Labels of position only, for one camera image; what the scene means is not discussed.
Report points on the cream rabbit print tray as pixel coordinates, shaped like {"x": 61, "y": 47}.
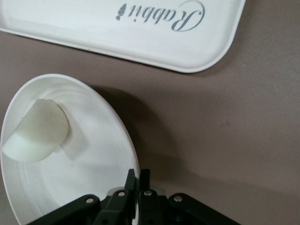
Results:
{"x": 117, "y": 32}

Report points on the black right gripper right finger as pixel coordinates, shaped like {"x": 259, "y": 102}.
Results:
{"x": 159, "y": 208}

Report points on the pale steamed bun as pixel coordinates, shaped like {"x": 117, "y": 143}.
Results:
{"x": 37, "y": 131}

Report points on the white round plate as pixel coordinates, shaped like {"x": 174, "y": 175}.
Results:
{"x": 93, "y": 140}

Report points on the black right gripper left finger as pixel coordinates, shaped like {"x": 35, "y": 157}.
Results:
{"x": 112, "y": 206}

